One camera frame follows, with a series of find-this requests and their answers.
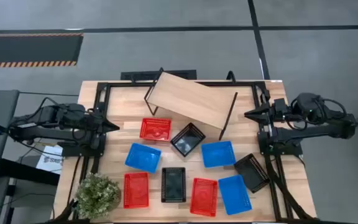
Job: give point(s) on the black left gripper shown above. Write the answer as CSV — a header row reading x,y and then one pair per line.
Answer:
x,y
95,124

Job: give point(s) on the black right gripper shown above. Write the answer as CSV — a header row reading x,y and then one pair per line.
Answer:
x,y
280,110

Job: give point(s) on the blue plastic basket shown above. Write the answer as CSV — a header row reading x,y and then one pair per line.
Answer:
x,y
235,194
218,154
143,157

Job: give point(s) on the red plastic basket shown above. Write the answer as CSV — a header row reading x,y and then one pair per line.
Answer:
x,y
204,197
155,129
136,189

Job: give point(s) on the black plastic basket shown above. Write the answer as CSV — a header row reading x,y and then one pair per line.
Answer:
x,y
187,139
252,172
173,184

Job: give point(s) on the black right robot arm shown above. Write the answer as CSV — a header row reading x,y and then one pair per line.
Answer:
x,y
322,129

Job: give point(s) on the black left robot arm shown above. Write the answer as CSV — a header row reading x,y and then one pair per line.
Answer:
x,y
57,121

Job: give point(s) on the wooden shelf with black legs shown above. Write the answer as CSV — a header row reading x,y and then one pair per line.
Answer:
x,y
191,99

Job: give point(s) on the white printed paper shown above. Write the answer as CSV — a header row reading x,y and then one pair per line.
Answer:
x,y
50,160

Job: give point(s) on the green potted plant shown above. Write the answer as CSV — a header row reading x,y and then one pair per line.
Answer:
x,y
96,196

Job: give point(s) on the black beam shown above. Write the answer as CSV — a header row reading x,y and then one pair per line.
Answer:
x,y
30,172

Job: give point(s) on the black mat hazard stripes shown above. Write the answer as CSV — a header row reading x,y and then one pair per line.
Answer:
x,y
26,49

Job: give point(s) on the black metal table frame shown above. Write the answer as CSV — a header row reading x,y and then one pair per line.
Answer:
x,y
123,84

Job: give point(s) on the black arched bracket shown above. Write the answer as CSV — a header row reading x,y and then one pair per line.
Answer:
x,y
231,74

